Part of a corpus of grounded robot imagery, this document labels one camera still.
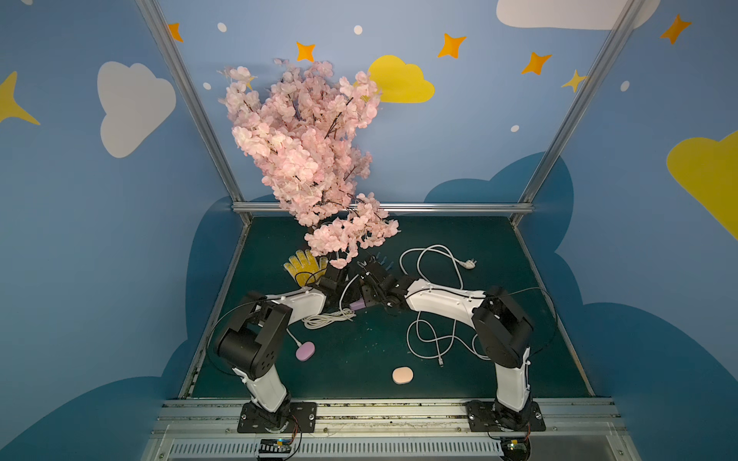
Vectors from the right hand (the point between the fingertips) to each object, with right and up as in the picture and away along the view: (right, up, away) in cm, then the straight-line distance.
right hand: (372, 290), depth 93 cm
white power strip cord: (+36, +8, +12) cm, 39 cm away
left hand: (-2, +1, +2) cm, 3 cm away
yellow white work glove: (-25, +6, +12) cm, 29 cm away
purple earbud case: (-20, -17, -9) cm, 27 cm away
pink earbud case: (+9, -22, -13) cm, 27 cm away
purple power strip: (-5, -4, -4) cm, 7 cm away
